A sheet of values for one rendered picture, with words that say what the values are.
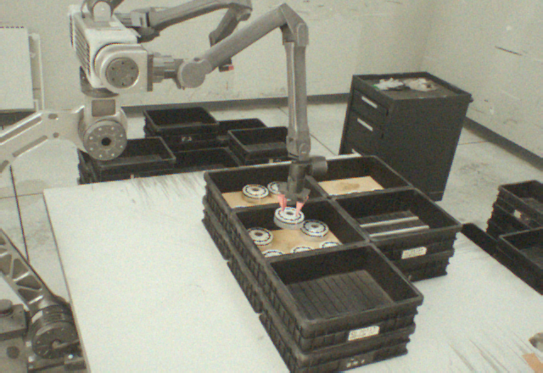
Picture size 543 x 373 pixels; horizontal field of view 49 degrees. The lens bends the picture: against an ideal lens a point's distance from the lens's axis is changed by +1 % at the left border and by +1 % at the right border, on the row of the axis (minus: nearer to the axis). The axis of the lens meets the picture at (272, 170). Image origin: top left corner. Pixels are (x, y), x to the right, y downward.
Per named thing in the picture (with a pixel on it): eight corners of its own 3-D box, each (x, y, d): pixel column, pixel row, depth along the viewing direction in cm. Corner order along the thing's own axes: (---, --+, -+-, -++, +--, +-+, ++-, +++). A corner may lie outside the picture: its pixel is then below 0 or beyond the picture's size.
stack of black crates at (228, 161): (173, 230, 330) (176, 176, 315) (159, 203, 354) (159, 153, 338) (239, 219, 348) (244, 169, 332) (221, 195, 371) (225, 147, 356)
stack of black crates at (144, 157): (100, 242, 313) (98, 167, 292) (90, 213, 336) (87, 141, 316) (173, 231, 330) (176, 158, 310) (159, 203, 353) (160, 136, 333)
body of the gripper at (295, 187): (282, 186, 207) (286, 167, 204) (310, 194, 204) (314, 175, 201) (277, 193, 201) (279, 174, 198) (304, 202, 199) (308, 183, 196)
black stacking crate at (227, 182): (226, 239, 210) (229, 212, 205) (201, 198, 233) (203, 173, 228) (323, 224, 226) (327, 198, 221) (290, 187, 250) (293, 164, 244)
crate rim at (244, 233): (261, 266, 182) (262, 260, 181) (228, 216, 205) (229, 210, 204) (370, 247, 198) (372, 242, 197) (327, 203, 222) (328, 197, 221)
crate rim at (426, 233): (370, 247, 198) (372, 242, 197) (327, 203, 222) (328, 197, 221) (463, 231, 214) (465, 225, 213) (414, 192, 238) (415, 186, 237)
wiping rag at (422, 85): (412, 92, 366) (414, 87, 365) (392, 81, 384) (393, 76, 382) (448, 90, 379) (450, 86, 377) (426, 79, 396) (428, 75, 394)
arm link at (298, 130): (278, 25, 191) (294, 23, 182) (293, 24, 194) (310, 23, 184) (284, 153, 201) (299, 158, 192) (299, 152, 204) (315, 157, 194)
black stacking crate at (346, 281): (300, 358, 162) (306, 326, 157) (259, 292, 186) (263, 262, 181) (417, 329, 178) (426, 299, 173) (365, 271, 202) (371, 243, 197)
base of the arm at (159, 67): (139, 82, 175) (140, 43, 170) (166, 81, 179) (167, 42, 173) (147, 92, 169) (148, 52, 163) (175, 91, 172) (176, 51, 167)
